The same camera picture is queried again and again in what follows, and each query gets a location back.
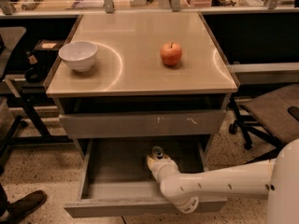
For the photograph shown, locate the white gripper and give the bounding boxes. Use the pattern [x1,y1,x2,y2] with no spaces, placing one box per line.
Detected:
[147,154,179,183]

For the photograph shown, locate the silver redbull can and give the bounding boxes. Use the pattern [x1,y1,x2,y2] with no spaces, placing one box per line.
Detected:
[151,147,164,160]

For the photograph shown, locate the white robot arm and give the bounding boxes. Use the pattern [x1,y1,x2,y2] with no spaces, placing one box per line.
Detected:
[147,139,299,224]

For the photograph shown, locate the closed grey top drawer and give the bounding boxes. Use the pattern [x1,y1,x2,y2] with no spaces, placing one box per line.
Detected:
[59,110,226,139]

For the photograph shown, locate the open grey middle drawer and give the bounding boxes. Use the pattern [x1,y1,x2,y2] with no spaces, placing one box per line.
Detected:
[64,136,228,218]

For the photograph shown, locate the red apple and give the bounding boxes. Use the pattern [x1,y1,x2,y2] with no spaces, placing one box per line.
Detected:
[160,42,182,66]

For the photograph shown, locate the black office chair right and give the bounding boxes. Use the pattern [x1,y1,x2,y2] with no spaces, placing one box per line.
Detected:
[229,83,299,162]

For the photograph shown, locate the white bowl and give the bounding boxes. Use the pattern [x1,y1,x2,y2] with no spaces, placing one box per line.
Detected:
[59,41,98,72]

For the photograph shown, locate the brown shoe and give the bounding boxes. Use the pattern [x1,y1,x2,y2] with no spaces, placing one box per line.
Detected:
[6,190,47,224]

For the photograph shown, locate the black chair left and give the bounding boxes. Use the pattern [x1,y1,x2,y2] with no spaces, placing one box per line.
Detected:
[0,26,26,172]

